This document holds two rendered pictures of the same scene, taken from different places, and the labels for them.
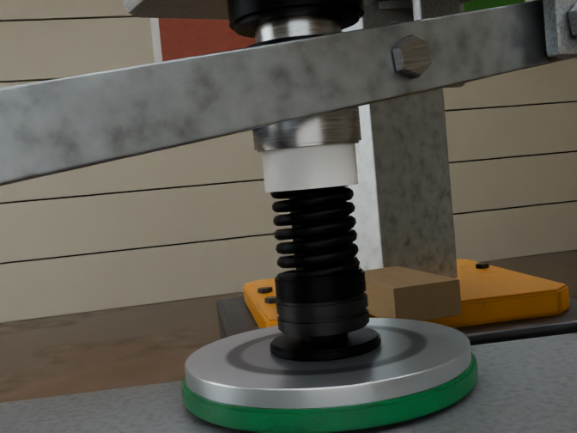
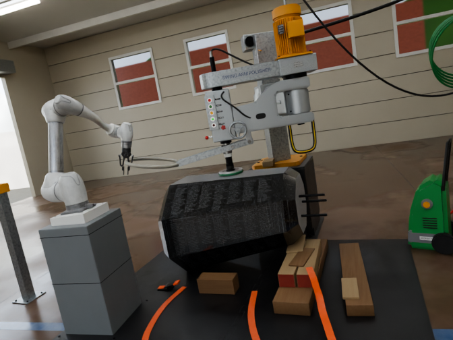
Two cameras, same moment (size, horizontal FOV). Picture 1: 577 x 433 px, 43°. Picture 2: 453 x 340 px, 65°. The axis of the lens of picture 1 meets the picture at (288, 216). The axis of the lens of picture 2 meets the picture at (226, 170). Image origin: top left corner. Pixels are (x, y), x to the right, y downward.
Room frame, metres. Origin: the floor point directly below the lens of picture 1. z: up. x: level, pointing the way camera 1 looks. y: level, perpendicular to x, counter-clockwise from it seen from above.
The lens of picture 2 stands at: (-2.09, -1.57, 1.37)
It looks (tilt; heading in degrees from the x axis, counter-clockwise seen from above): 9 degrees down; 31
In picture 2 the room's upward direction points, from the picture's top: 10 degrees counter-clockwise
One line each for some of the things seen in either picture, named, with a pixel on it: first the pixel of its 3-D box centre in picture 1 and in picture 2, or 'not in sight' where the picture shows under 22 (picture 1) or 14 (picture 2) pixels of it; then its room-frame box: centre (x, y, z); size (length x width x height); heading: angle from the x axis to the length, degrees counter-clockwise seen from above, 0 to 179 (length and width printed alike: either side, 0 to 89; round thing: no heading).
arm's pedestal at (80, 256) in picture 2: not in sight; (94, 270); (-0.54, 0.63, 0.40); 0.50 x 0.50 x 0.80; 14
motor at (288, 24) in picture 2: not in sight; (289, 33); (0.85, -0.61, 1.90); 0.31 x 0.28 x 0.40; 28
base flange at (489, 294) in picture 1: (385, 292); (280, 160); (1.34, -0.16, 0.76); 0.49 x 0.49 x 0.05; 8
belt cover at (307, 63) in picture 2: not in sight; (257, 75); (0.71, -0.33, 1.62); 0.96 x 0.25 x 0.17; 118
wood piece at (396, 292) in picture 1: (397, 292); (268, 162); (1.09, -0.15, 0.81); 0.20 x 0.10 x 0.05; 16
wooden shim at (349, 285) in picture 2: not in sight; (350, 288); (0.10, -1.03, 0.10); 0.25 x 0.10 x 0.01; 14
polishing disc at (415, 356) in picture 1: (326, 355); (230, 171); (0.55, -0.02, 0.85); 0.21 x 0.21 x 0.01
